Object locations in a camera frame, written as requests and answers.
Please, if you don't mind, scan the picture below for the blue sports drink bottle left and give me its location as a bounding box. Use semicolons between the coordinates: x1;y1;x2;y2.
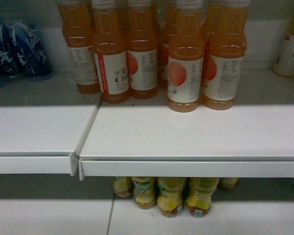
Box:
0;22;21;87

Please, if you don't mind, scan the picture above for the lemon tea bottle below shelf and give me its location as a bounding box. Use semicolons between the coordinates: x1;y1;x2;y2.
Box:
185;177;219;218

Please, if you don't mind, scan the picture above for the peach juice bottle back left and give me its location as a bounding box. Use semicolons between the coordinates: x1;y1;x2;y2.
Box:
56;0;100;94

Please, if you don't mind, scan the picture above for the blue sports drink bottle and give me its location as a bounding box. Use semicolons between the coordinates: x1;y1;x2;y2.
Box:
0;22;21;87
4;18;52;81

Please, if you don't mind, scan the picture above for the peach juice bottle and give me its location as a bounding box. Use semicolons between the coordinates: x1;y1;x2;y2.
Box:
203;0;250;110
167;0;205;113
126;0;158;99
56;0;100;94

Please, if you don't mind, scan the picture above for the green yellow tea bottle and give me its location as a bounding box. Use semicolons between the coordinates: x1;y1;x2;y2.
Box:
157;177;186;218

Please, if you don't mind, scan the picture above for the white shelf with juice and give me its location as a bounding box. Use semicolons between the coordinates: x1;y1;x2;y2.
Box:
79;70;294;179

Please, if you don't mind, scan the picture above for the peach juice bottle front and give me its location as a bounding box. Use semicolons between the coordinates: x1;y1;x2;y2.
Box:
167;0;205;113

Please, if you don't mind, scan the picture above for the peach juice bottle middle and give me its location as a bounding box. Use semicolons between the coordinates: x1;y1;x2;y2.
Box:
126;0;158;99

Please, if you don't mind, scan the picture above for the peach juice bottle right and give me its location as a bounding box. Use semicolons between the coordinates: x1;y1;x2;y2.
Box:
203;0;250;110

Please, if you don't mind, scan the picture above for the yellow juice bottle white label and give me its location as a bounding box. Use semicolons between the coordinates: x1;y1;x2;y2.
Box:
273;14;294;77

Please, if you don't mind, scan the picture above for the peach juice bottle C100 label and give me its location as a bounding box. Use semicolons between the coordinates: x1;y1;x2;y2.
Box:
92;0;130;103

